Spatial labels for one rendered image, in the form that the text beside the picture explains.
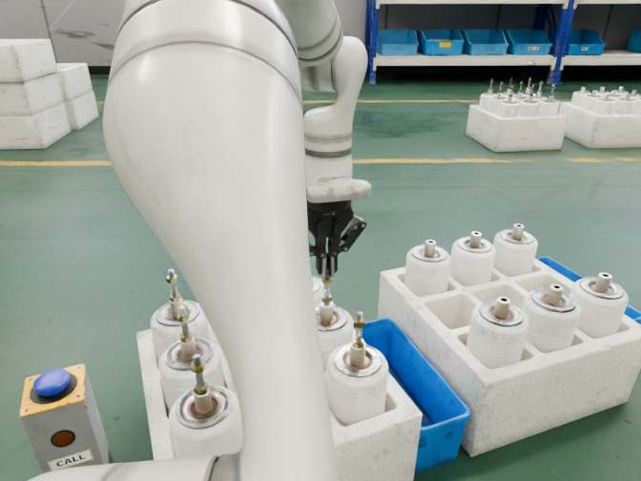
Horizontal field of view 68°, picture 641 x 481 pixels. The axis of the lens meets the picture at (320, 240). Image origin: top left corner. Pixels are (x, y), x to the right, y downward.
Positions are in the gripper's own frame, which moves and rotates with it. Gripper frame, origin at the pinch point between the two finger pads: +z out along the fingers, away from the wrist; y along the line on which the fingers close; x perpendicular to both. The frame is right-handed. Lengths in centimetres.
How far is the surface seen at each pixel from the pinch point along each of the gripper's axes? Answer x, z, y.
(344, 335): 4.3, 11.6, -2.0
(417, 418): 18.3, 18.4, -9.4
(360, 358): 12.8, 9.5, -1.7
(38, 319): -52, 36, 64
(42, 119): -232, 21, 99
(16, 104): -228, 12, 108
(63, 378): 13.8, 2.9, 37.8
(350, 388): 15.8, 12.2, 0.7
